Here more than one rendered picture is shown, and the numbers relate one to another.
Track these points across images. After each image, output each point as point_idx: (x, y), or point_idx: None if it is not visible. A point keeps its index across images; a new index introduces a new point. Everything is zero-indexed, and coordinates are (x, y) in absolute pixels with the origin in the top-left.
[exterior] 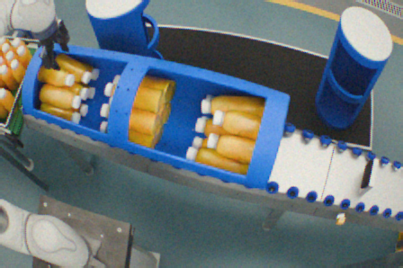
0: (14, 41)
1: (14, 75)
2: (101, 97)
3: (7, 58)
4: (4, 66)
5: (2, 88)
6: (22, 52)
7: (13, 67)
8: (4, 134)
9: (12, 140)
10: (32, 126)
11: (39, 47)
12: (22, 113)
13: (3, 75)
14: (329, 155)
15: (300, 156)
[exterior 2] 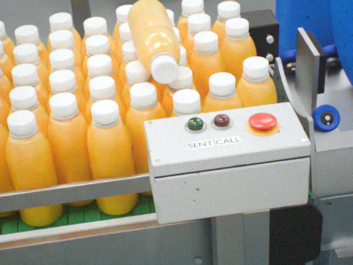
0: (190, 2)
1: (242, 63)
2: None
3: (201, 22)
4: (209, 32)
5: (250, 57)
6: (239, 12)
7: (242, 26)
8: (268, 209)
9: (293, 228)
10: (338, 178)
11: (250, 31)
12: (313, 138)
13: (211, 54)
14: None
15: None
